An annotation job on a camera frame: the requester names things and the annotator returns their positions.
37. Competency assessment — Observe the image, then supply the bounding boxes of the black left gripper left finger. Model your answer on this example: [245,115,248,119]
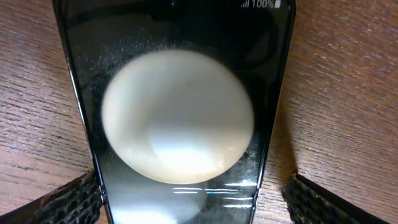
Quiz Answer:
[1,170,103,224]

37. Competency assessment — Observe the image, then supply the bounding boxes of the black Samsung smartphone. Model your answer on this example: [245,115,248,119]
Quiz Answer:
[52,0,297,224]

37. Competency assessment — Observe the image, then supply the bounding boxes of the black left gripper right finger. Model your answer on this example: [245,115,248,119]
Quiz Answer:
[284,174,387,224]

